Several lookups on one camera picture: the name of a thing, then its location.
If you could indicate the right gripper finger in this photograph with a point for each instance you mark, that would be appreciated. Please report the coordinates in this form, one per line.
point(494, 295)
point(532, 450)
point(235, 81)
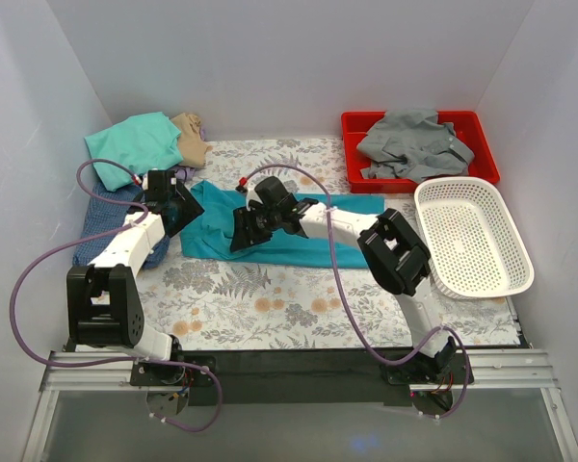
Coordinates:
point(241, 218)
point(256, 235)

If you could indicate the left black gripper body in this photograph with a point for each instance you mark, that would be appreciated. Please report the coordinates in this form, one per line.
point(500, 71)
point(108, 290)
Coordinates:
point(184, 212)

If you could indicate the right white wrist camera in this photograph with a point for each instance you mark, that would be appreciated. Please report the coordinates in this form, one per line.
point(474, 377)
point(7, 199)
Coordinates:
point(253, 199)

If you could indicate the floral patterned table mat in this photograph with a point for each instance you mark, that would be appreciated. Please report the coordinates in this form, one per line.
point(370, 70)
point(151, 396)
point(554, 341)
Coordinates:
point(209, 304)

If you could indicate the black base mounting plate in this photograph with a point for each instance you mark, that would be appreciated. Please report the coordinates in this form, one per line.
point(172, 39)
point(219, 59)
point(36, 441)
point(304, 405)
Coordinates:
point(317, 376)

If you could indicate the lavender folded garment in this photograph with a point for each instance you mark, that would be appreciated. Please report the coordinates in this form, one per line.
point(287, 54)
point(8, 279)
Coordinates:
point(184, 173)

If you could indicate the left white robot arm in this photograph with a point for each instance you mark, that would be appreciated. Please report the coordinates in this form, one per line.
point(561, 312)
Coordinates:
point(104, 307)

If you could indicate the beige folded garment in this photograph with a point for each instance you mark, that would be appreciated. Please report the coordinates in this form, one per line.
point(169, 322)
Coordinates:
point(192, 147)

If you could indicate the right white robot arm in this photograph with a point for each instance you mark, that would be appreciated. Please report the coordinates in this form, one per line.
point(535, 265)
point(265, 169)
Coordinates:
point(395, 255)

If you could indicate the white perforated plastic basket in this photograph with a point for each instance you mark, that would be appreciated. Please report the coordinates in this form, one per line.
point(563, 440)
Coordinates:
point(477, 251)

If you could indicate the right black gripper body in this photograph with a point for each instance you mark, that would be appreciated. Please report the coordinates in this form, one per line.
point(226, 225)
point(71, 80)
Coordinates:
point(247, 227)

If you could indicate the aluminium frame rail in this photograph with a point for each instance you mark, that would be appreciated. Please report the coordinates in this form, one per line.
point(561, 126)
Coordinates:
point(494, 368)

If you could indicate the blue checkered folded shirt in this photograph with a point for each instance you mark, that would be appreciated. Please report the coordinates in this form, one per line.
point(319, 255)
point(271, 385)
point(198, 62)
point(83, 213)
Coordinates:
point(106, 216)

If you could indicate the mint green folded shirt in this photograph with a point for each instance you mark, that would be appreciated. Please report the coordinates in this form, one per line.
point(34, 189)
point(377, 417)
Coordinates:
point(139, 143)

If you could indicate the grey crumpled shirt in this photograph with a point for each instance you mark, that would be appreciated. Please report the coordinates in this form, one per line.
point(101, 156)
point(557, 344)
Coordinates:
point(414, 145)

